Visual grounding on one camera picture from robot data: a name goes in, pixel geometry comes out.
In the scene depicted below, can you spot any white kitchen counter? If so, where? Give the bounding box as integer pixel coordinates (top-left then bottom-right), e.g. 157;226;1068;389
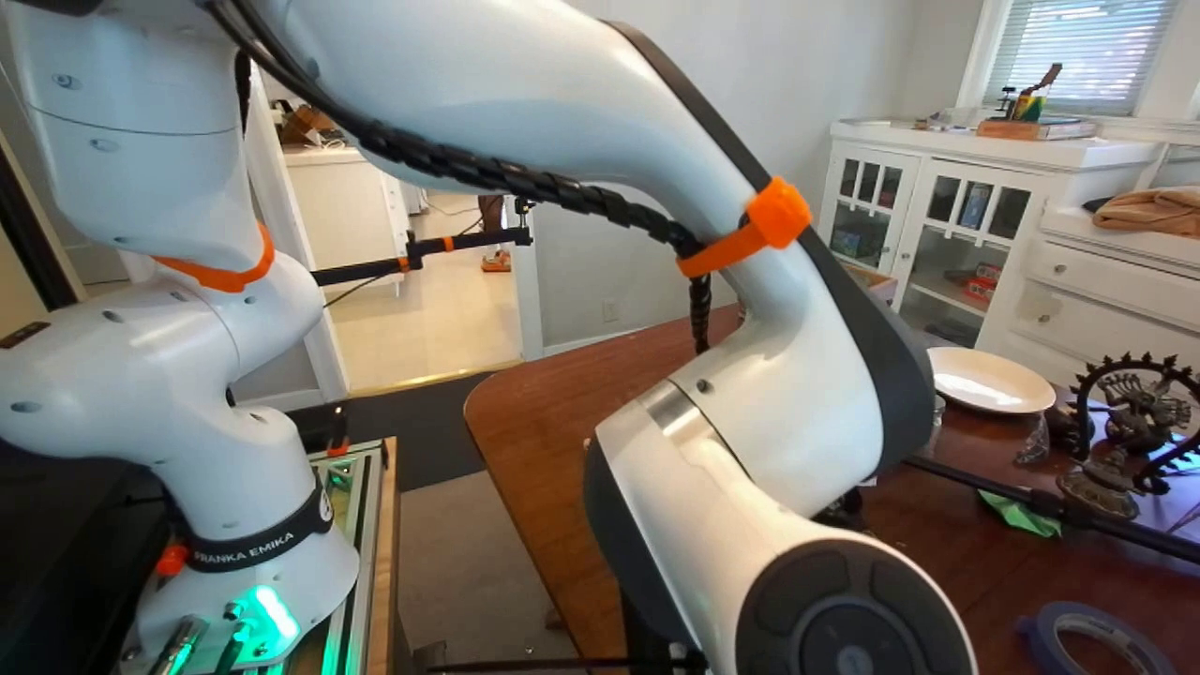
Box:
282;142;417;275

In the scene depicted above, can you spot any white glass door cabinet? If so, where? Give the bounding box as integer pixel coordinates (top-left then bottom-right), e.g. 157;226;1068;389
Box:
815;115;1162;357

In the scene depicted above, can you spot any white plate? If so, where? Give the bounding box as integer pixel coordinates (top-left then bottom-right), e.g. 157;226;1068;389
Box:
922;346;1061;419

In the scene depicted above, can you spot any utensil holder tray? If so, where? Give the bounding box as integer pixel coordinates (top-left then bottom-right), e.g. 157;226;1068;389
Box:
973;60;1105;142

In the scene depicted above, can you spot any black tripod rod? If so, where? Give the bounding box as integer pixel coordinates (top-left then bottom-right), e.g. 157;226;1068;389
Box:
902;455;1200;566

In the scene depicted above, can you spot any white drawer dresser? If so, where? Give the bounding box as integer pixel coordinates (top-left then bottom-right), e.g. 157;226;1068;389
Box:
980;202;1200;395

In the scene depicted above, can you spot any dark metal gear statue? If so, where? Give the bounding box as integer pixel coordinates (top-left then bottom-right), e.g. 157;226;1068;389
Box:
1047;347;1200;525

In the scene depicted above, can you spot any blue tape roll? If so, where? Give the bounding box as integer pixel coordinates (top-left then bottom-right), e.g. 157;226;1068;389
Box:
1016;601;1181;675

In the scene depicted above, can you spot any black controller box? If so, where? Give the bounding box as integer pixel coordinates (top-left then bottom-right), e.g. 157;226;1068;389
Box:
0;434;180;675

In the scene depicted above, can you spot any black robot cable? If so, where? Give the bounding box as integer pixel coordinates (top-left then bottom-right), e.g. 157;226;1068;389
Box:
197;0;721;357

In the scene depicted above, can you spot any black camera stand boom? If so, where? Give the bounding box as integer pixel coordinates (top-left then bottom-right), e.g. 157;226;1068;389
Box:
306;189;541;289

